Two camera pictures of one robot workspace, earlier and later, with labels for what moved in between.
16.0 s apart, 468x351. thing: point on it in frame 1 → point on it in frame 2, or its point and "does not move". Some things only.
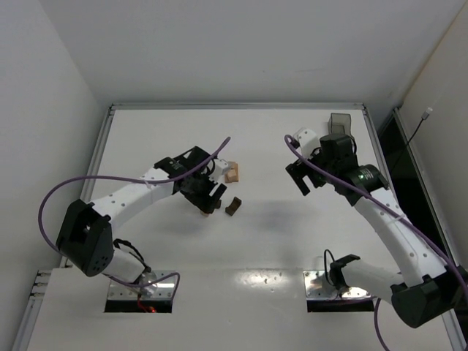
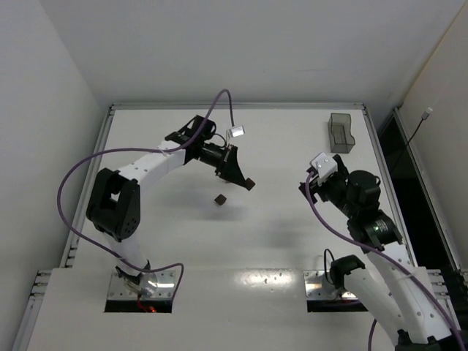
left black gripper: x=206 y=195 → x=227 y=161
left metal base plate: x=164 y=289 does not move
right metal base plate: x=316 y=287 does not move
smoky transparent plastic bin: x=339 y=123 does not move
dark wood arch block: x=233 y=207 → x=250 y=183
